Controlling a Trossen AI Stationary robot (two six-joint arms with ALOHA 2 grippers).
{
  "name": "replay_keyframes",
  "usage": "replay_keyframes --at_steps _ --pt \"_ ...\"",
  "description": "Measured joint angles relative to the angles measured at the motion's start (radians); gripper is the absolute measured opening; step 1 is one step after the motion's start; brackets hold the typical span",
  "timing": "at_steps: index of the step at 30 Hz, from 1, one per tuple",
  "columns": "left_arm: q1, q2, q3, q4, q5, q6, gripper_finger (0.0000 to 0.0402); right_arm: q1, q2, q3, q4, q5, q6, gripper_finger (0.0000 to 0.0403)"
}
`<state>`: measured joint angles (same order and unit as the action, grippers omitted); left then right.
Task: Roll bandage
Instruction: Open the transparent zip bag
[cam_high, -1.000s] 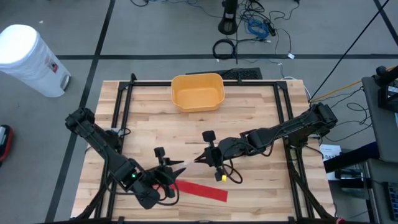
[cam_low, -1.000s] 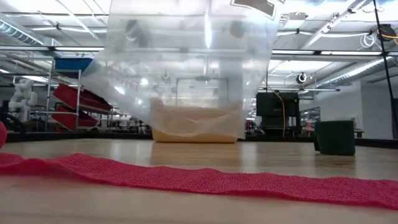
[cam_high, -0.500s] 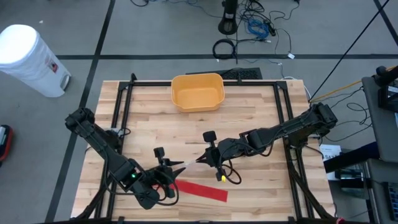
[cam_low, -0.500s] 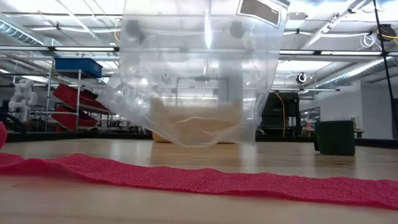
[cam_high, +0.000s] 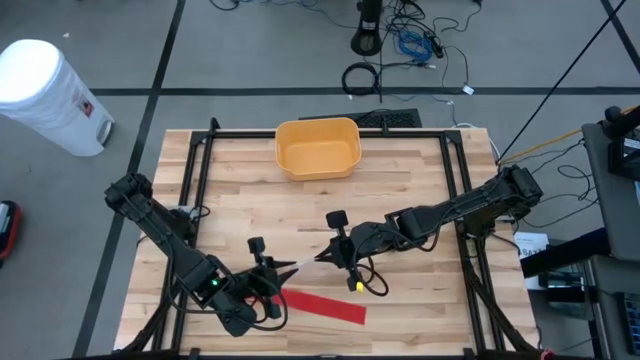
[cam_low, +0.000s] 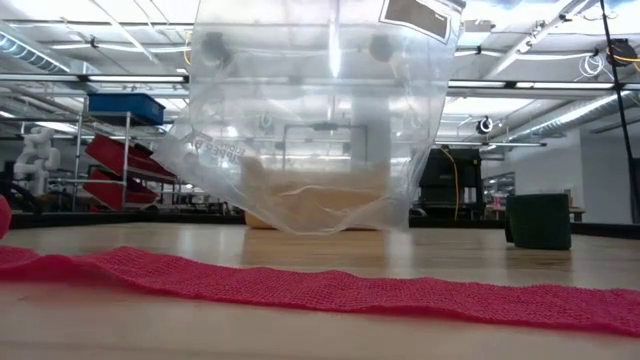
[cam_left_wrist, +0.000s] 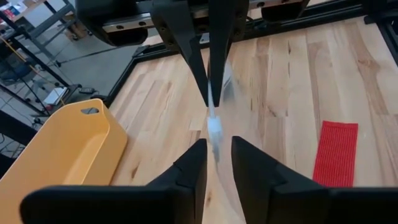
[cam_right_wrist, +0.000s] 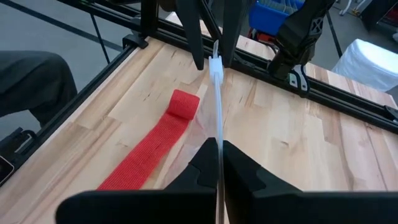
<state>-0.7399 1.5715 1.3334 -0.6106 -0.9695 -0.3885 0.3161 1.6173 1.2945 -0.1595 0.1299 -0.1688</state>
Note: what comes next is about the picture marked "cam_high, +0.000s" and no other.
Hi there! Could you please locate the white trash can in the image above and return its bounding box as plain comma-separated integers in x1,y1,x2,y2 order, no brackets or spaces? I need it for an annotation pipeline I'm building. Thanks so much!
0,38,115,158

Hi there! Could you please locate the black keyboard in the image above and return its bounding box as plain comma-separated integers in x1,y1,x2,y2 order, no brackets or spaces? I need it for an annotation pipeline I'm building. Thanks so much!
298,108,423,130
615,291,640,351

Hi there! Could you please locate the coiled black cable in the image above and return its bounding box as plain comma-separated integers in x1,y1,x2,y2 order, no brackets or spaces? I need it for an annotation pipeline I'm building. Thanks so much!
341,61,381,97

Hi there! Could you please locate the black floor cable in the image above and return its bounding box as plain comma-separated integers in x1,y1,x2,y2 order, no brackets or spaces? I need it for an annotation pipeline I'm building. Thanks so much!
519,139,601,229

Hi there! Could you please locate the black aluminium table frame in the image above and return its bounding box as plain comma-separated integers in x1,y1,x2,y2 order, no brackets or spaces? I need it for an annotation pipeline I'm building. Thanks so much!
114,117,544,360

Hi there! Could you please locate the red bandage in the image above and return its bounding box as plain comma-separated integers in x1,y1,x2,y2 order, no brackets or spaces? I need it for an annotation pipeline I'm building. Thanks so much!
244,288,368,326

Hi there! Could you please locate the dark computer desk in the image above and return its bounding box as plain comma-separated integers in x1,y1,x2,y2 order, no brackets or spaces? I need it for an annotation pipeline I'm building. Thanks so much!
582,104,640,360

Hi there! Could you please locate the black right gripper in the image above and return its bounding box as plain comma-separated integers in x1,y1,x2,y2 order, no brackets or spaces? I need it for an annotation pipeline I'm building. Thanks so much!
314,209,387,293

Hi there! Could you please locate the red black floor device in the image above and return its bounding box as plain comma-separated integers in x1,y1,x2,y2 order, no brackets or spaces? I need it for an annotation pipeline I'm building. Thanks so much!
0,200,23,261

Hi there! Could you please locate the black diagonal strut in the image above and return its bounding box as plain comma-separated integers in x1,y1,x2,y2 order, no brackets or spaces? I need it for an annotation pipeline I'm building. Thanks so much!
497,0,629,164

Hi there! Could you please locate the yellow plastic bin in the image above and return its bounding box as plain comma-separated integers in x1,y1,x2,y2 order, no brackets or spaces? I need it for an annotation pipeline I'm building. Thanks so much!
274,117,363,182

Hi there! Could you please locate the blue cable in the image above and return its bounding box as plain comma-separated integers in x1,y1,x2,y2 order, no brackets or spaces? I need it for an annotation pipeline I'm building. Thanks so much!
397,30,434,64

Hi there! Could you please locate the black floor stand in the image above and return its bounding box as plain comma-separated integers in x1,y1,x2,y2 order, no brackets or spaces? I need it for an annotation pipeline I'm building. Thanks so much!
349,0,384,57

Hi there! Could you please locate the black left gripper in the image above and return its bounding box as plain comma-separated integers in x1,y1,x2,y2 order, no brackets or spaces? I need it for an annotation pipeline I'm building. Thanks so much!
233,237,300,321

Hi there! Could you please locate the yellow cable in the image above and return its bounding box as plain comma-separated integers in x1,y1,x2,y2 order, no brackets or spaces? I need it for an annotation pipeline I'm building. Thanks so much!
499,104,640,166

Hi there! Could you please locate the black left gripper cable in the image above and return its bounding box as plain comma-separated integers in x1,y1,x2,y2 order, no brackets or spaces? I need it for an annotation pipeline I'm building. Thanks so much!
249,272,290,333

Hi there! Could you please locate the white printed cardboard box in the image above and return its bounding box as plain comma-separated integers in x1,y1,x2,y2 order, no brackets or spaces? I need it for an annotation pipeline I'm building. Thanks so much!
514,231,551,291

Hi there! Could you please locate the black cable tangle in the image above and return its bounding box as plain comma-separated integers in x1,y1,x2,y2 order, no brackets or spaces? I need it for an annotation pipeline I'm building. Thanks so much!
384,0,476,96

